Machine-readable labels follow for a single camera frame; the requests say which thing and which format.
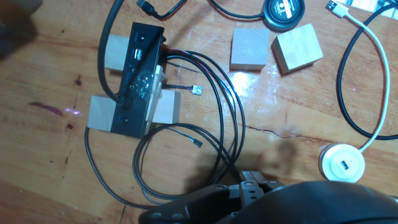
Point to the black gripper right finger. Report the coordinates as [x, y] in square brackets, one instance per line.
[269, 183]

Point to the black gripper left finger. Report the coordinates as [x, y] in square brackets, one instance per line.
[199, 202]

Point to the black USB docking station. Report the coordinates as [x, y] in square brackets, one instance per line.
[132, 127]

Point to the light wooden cube block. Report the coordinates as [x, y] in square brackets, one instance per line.
[116, 53]
[168, 107]
[298, 46]
[248, 48]
[101, 113]

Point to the black round puck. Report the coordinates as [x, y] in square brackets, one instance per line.
[280, 15]

